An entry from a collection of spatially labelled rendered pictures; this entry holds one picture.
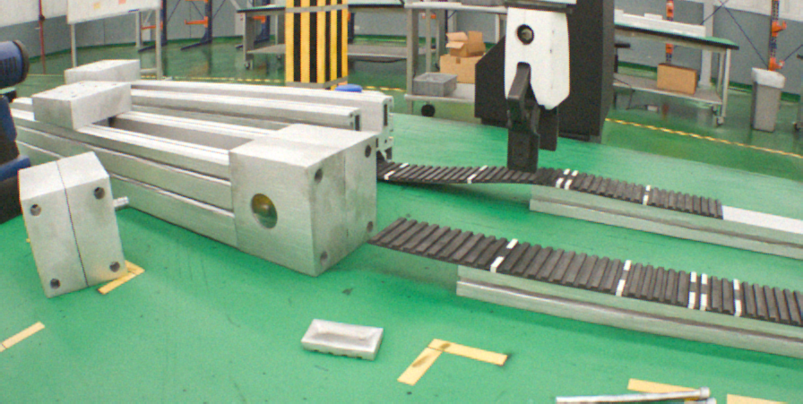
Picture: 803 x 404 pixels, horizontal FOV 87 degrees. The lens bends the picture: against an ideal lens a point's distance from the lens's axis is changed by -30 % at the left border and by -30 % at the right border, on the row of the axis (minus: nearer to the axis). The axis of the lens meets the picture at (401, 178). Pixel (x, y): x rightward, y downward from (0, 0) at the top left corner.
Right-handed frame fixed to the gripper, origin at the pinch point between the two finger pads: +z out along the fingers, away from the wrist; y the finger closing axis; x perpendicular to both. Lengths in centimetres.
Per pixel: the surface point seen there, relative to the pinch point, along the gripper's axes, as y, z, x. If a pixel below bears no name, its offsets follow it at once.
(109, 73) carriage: -3, -5, 77
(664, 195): 0.4, 2.7, -15.7
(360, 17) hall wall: 740, 44, 495
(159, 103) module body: -5, -1, 56
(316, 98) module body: 2.3, -1.8, 29.2
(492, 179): -1.7, 3.6, 4.0
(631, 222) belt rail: -1.9, 5.4, -12.3
